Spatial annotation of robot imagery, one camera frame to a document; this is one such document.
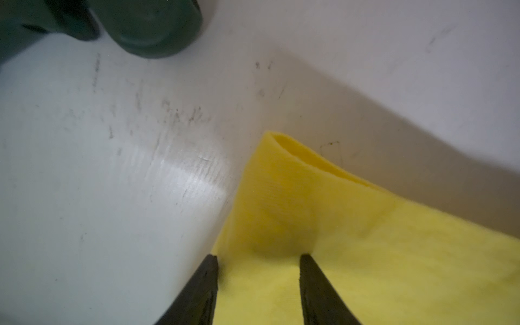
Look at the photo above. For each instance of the yellow trousers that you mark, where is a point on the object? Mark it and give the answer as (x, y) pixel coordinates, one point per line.
(392, 261)

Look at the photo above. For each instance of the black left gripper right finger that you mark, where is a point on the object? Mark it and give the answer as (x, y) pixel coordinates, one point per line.
(321, 303)

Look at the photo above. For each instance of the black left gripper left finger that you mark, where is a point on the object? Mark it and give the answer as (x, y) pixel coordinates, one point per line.
(196, 302)

